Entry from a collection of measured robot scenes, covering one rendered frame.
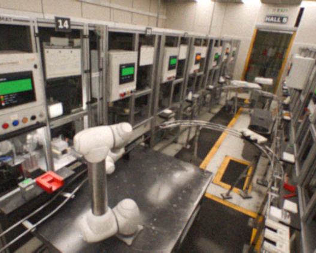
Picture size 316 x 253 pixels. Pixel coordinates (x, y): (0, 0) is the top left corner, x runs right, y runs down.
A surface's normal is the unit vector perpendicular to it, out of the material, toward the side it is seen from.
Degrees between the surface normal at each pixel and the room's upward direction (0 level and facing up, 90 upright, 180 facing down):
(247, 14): 90
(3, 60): 90
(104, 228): 81
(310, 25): 90
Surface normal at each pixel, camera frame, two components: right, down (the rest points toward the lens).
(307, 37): -0.51, 0.32
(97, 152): 0.41, 0.43
